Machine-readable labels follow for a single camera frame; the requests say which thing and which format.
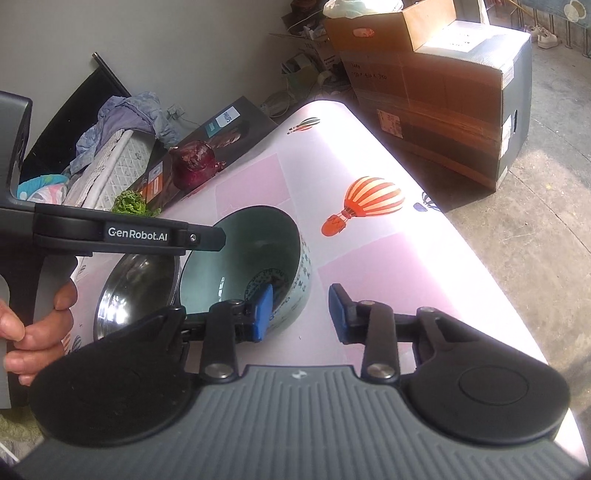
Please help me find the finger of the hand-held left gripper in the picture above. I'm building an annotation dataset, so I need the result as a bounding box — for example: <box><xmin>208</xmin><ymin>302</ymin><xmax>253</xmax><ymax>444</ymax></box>
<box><xmin>183</xmin><ymin>224</ymin><xmax>227</xmax><ymax>253</ymax></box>

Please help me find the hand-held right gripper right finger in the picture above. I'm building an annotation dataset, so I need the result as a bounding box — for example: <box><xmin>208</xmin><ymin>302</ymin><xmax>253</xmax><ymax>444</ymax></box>
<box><xmin>328</xmin><ymin>282</ymin><xmax>451</xmax><ymax>384</ymax></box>

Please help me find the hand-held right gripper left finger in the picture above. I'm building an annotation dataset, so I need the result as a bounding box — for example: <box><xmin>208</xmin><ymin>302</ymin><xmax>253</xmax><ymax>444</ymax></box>
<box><xmin>178</xmin><ymin>282</ymin><xmax>274</xmax><ymax>384</ymax></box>

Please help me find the teal ceramic bowl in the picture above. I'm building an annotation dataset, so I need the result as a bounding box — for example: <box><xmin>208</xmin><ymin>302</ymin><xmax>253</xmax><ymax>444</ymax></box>
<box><xmin>178</xmin><ymin>206</ymin><xmax>314</xmax><ymax>337</ymax></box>

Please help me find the small steel bowl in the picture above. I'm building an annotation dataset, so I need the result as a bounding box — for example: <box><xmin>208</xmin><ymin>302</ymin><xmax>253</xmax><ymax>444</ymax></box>
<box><xmin>93</xmin><ymin>251</ymin><xmax>184</xmax><ymax>343</ymax></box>

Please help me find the person's left hand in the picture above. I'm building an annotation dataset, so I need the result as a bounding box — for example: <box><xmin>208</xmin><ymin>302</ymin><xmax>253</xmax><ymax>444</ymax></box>
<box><xmin>0</xmin><ymin>280</ymin><xmax>79</xmax><ymax>387</ymax></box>

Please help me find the colourful patterned cloth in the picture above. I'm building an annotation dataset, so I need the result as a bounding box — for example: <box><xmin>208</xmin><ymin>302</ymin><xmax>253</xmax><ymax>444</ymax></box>
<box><xmin>17</xmin><ymin>174</ymin><xmax>71</xmax><ymax>205</ymax></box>

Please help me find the green leafy lettuce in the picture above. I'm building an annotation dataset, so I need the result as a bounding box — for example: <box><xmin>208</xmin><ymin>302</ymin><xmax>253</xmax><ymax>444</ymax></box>
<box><xmin>110</xmin><ymin>191</ymin><xmax>161</xmax><ymax>219</ymax></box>

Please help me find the white plastic basket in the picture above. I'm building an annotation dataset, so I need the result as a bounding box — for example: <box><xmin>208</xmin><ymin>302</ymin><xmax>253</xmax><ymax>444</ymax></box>
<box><xmin>64</xmin><ymin>129</ymin><xmax>157</xmax><ymax>210</ymax></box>

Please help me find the black chair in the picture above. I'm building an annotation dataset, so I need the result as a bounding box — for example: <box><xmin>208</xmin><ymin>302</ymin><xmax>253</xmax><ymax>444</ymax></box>
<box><xmin>27</xmin><ymin>52</ymin><xmax>133</xmax><ymax>178</ymax></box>

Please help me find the flat dark printed box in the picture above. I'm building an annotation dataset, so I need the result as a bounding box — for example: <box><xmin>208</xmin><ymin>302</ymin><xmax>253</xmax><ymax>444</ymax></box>
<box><xmin>126</xmin><ymin>95</ymin><xmax>274</xmax><ymax>209</ymax></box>

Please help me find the lilac cloth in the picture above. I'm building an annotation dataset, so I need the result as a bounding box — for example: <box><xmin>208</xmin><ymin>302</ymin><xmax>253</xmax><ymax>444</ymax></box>
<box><xmin>75</xmin><ymin>91</ymin><xmax>182</xmax><ymax>163</ymax></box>

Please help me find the small open cardboard box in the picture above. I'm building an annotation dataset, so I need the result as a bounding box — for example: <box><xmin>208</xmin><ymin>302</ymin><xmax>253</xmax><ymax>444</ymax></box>
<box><xmin>269</xmin><ymin>19</ymin><xmax>334</xmax><ymax>83</ymax></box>

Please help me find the large cardboard box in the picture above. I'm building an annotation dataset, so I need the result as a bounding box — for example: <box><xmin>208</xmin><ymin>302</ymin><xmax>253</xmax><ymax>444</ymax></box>
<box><xmin>322</xmin><ymin>0</ymin><xmax>533</xmax><ymax>193</ymax></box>

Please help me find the white plastic bag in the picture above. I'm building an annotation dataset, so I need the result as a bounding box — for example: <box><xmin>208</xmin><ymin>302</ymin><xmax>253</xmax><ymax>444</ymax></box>
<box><xmin>322</xmin><ymin>0</ymin><xmax>406</xmax><ymax>20</ymax></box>

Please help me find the white sneaker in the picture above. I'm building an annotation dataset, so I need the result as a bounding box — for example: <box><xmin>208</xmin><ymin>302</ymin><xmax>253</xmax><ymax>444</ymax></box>
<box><xmin>536</xmin><ymin>26</ymin><xmax>563</xmax><ymax>50</ymax></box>

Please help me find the blue circle-print blanket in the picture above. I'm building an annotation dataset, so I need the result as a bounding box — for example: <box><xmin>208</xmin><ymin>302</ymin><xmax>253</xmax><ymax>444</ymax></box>
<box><xmin>521</xmin><ymin>0</ymin><xmax>591</xmax><ymax>34</ymax></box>

